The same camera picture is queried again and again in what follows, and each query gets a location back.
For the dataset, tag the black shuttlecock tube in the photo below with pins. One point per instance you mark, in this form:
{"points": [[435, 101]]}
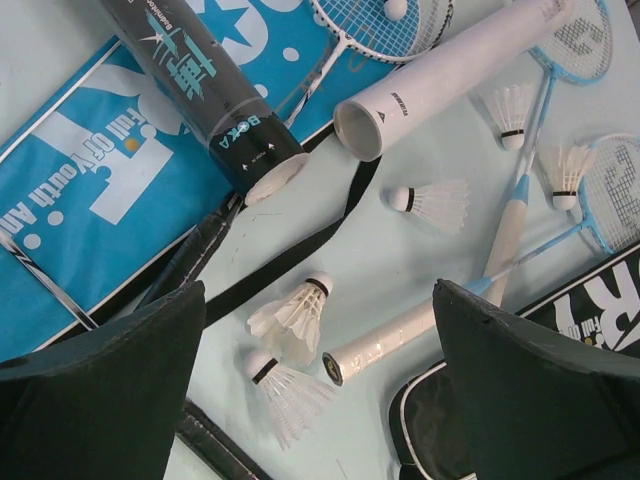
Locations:
{"points": [[245, 137]]}

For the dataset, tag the plastic shuttlecock front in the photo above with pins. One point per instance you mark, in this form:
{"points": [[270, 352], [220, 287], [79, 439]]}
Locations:
{"points": [[292, 398]]}

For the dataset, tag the white shuttlecock tube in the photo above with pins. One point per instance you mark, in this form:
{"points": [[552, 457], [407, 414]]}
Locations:
{"points": [[370, 122]]}

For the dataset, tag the blue racket near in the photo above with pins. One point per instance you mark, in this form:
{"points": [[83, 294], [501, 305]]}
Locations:
{"points": [[608, 198]]}

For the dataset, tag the blue racket cover bag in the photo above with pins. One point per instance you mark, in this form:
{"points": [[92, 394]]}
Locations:
{"points": [[101, 183]]}

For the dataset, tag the white racket on blue bag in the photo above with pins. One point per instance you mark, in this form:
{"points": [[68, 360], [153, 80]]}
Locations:
{"points": [[363, 27]]}

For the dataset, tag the black racket cover bag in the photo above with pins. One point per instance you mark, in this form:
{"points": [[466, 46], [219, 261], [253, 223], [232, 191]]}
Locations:
{"points": [[427, 427]]}

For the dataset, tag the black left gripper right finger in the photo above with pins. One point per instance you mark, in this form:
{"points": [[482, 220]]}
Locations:
{"points": [[536, 404]]}

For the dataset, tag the white racket black grip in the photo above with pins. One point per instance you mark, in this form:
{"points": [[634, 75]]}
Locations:
{"points": [[194, 428]]}

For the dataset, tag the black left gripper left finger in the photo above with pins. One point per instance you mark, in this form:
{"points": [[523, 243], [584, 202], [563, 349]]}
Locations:
{"points": [[104, 404]]}

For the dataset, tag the feather shuttlecock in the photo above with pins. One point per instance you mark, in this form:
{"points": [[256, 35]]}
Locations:
{"points": [[289, 328]]}

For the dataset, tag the blue racket far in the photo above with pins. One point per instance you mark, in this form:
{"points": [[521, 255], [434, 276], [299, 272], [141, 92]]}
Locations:
{"points": [[580, 53]]}

